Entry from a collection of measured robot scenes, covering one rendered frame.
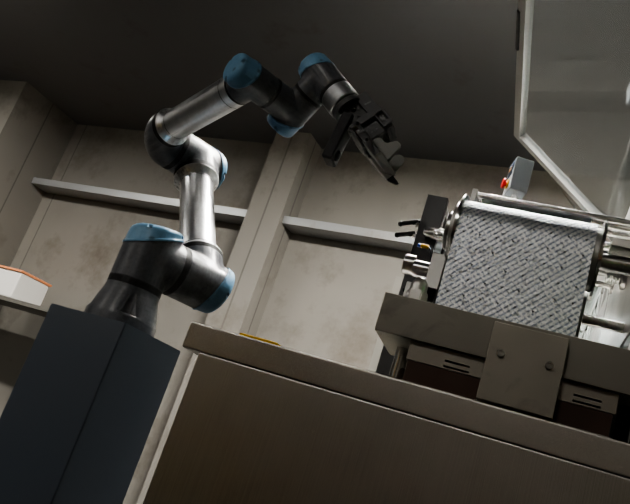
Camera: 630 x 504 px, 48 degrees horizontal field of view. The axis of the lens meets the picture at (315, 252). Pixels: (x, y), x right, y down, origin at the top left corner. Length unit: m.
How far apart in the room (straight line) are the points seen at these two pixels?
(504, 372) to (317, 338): 4.01
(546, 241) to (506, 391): 0.38
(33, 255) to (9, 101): 1.37
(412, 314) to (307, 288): 4.10
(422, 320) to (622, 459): 0.31
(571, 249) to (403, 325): 0.38
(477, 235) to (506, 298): 0.13
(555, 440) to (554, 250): 0.44
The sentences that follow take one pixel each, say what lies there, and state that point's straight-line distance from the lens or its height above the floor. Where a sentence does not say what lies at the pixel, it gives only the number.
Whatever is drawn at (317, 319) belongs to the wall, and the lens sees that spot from 5.00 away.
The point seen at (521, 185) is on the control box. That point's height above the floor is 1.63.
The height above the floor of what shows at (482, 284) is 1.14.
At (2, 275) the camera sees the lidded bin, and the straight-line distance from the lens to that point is 6.02.
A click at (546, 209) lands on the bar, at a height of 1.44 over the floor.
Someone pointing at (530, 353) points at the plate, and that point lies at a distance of 0.99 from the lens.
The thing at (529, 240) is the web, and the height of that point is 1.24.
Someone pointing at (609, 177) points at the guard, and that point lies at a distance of 2.11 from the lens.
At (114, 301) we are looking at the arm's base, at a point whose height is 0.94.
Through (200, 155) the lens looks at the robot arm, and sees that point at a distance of 1.84.
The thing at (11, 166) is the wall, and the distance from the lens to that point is 6.79.
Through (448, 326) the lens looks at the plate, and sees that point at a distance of 1.03.
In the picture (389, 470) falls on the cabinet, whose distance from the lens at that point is 0.94.
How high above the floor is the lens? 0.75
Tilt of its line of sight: 17 degrees up
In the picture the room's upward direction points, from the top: 19 degrees clockwise
